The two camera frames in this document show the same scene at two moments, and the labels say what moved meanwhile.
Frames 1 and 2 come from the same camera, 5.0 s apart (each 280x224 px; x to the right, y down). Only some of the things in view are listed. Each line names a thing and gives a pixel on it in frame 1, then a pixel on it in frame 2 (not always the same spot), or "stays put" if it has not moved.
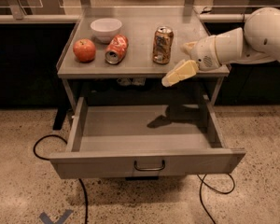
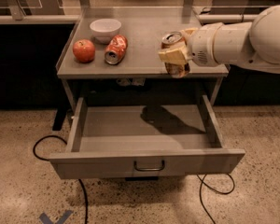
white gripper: x=203 y=54 → x=201 y=46
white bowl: x=105 y=29 stays put
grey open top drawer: x=130 y=141 stays put
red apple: x=84 y=50 stays put
